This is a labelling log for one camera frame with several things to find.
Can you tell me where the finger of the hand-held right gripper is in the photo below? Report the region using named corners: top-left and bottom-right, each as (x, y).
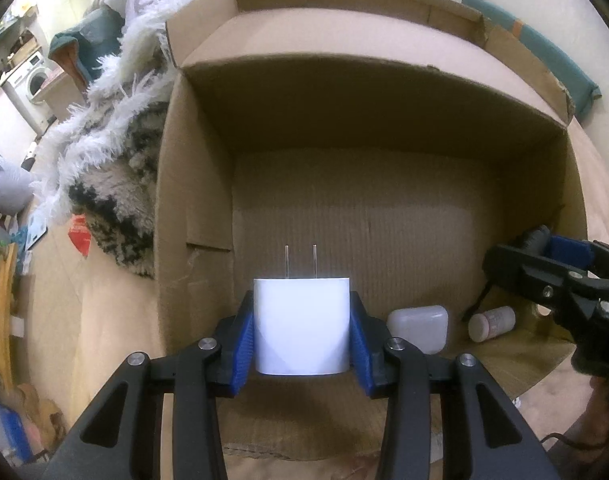
top-left (462, 242), bottom-right (586, 322)
top-left (549, 236), bottom-right (609, 282)

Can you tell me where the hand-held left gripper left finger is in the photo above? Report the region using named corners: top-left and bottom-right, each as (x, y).
top-left (49, 289), bottom-right (256, 480)

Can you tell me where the teal cushion with orange stripe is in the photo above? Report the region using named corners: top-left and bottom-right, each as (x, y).
top-left (461, 0), bottom-right (603, 122)

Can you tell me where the wooden chair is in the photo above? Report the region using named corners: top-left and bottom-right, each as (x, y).
top-left (0, 241), bottom-right (31, 397)

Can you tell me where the white charger plug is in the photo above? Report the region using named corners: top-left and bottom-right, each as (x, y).
top-left (253, 244), bottom-right (352, 377)

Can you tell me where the light blue bathroom scale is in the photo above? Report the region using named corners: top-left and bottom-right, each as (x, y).
top-left (24, 215), bottom-right (51, 252)

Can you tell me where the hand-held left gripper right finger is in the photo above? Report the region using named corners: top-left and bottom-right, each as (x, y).
top-left (349, 290), bottom-right (560, 480)

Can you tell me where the person's right hand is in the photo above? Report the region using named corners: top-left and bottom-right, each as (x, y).
top-left (582, 374), bottom-right (609, 461)

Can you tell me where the teal cushion with brown underside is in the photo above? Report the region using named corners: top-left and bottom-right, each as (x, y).
top-left (48, 6), bottom-right (126, 87)

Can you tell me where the white earbuds case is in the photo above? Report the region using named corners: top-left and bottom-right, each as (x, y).
top-left (387, 305), bottom-right (450, 357)

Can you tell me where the white washing machine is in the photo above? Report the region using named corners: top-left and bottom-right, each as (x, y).
top-left (8, 54), bottom-right (54, 107)

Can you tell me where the cardboard box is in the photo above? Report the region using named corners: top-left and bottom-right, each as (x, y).
top-left (152, 0), bottom-right (591, 462)

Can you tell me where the fluffy black and white blanket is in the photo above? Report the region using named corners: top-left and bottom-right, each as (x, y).
top-left (31, 5), bottom-right (179, 279)

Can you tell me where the white bedside table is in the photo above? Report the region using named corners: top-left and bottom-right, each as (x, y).
top-left (33, 69), bottom-right (86, 122)

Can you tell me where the white bottle with pink label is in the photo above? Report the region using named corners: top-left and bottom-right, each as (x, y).
top-left (467, 306), bottom-right (517, 344)

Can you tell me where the grey garbage bag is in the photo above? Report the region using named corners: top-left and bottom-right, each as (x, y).
top-left (0, 164), bottom-right (38, 214)

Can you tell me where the red gift bag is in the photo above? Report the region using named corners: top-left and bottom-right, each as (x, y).
top-left (66, 214), bottom-right (94, 259)

